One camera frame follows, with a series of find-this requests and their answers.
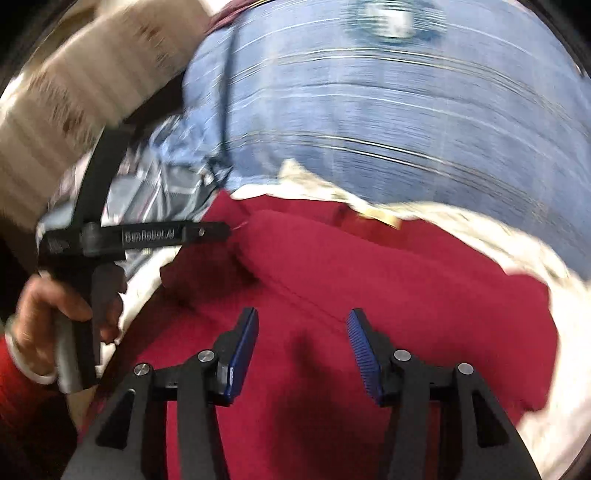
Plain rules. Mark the person's left hand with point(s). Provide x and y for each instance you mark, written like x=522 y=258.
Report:
x=39 y=318

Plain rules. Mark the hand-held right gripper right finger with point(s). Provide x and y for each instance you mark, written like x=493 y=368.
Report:
x=364 y=350

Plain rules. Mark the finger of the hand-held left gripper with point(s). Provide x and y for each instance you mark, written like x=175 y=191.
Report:
x=207 y=232

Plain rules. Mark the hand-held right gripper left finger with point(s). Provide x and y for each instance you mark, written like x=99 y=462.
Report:
x=243 y=350

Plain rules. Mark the red knit garment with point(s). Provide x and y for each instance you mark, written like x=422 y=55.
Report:
x=369 y=277

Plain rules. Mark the grey plaid cloth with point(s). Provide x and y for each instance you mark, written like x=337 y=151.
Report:
x=157 y=184

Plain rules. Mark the person's left forearm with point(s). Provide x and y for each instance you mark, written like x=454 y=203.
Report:
x=23 y=406

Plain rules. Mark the beige striped cushion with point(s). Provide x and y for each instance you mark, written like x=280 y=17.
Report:
x=69 y=92

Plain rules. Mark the blue striped pillow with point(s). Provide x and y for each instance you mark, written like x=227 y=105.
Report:
x=392 y=115

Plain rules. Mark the dark red cloth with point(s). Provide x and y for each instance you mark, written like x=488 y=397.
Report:
x=231 y=16

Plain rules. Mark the cream floral bed sheet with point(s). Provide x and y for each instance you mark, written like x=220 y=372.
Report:
x=521 y=249

